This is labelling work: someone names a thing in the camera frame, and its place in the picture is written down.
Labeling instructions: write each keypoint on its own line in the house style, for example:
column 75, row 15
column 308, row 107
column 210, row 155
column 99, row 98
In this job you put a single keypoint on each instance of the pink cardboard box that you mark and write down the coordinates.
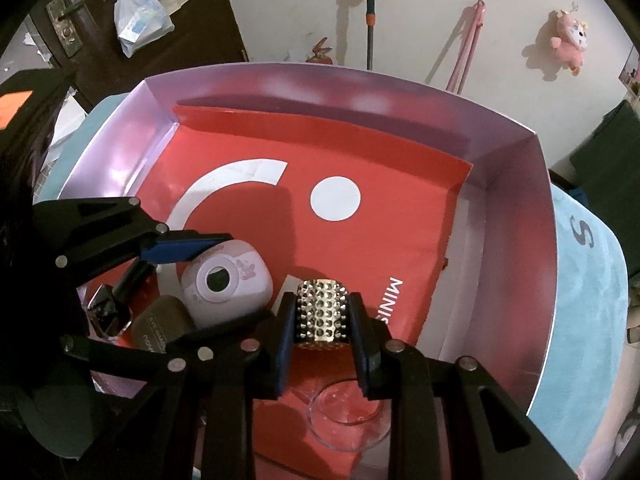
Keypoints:
column 500, row 260

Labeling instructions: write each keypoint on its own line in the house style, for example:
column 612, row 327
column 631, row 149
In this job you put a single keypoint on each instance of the gold studded cylinder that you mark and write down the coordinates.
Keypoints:
column 322, row 310

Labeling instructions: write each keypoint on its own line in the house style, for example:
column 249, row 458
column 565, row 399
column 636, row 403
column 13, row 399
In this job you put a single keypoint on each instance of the dark brown door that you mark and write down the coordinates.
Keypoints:
column 210, row 20

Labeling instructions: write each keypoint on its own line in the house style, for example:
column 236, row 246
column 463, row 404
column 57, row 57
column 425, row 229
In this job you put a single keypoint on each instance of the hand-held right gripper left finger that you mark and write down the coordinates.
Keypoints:
column 282, row 355

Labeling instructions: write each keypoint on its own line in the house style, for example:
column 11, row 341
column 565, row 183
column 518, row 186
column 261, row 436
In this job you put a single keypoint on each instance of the pink stick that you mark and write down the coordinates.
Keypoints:
column 465, row 45

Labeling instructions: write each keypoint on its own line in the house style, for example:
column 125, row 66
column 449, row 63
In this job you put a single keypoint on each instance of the grey eyeshadow case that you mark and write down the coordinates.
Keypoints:
column 162, row 325

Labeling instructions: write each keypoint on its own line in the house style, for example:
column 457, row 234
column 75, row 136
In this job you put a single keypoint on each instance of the table with dark cloth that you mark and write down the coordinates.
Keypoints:
column 610, row 145

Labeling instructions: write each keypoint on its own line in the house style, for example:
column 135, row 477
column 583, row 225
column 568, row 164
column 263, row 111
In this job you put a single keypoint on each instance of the clear plastic bag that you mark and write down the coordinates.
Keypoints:
column 140, row 20

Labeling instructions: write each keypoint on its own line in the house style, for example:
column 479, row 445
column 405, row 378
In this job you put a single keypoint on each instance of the red paper sheet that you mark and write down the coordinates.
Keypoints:
column 350, row 260

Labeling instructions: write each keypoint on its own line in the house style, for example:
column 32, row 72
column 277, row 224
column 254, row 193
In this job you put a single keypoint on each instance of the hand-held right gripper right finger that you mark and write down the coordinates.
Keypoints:
column 364, row 355

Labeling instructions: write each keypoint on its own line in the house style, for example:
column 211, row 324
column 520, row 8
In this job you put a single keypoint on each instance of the white foil sheet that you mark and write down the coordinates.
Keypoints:
column 62, row 140

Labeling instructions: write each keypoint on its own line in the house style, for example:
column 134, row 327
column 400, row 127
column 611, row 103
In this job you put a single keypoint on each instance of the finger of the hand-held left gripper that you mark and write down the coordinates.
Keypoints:
column 185, row 246
column 225, row 327

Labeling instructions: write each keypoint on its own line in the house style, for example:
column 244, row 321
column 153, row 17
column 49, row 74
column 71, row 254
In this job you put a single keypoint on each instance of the pink plush wall toy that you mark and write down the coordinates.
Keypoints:
column 570, row 40

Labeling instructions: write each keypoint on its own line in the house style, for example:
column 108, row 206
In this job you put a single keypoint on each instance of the teal fleece blanket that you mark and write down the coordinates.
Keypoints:
column 590, row 335

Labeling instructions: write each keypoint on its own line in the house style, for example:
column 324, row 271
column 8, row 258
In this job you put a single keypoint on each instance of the small red object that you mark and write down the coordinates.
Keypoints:
column 320, row 52

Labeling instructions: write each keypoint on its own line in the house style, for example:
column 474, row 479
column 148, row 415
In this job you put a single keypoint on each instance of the black nail polish bottle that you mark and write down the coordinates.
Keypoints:
column 107, row 312

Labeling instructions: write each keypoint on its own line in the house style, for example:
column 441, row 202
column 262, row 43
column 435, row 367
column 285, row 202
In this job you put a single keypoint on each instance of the pink round compact device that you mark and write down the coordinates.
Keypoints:
column 225, row 280

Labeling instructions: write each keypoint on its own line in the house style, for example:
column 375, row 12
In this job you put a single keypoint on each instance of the white paper strip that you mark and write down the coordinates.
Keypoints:
column 285, row 290

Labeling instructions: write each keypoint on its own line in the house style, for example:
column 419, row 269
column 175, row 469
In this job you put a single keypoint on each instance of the clear glass cup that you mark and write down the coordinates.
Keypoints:
column 345, row 430

